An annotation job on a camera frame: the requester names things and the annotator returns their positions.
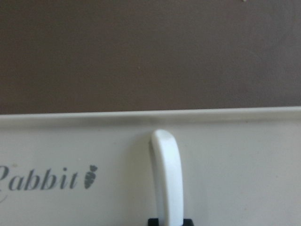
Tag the white rabbit tray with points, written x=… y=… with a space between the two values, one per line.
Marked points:
x=240 y=167

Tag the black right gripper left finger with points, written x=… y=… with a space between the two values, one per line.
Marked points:
x=153 y=222

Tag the white ceramic spoon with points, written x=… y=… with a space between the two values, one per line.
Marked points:
x=167 y=170

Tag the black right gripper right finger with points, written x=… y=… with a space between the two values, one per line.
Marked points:
x=187 y=222

